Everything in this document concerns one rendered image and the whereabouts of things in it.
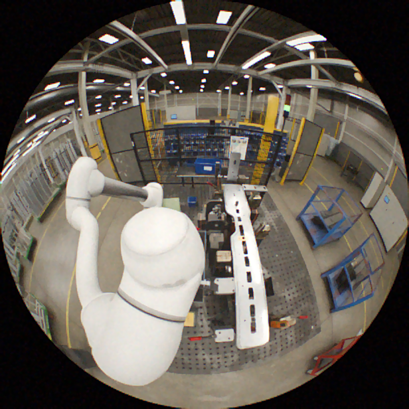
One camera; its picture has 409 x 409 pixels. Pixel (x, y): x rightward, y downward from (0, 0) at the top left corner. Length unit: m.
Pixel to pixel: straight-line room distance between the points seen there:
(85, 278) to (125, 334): 0.17
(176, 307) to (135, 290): 0.05
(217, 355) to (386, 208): 8.05
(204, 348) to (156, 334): 0.95
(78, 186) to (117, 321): 0.53
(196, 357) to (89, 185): 1.23
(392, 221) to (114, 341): 8.25
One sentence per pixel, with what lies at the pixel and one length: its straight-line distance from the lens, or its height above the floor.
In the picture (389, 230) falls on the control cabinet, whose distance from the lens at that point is 8.23.
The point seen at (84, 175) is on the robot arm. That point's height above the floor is 1.58.
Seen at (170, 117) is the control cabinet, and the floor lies 1.37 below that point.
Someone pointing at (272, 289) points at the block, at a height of 1.02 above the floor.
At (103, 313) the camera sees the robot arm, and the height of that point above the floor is 1.59.
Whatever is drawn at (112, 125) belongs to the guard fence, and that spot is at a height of 1.70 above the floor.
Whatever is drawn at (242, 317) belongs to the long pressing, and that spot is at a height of 1.00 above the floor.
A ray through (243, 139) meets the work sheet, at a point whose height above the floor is 1.41.
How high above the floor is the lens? 1.73
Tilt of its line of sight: 44 degrees down
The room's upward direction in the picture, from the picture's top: straight up
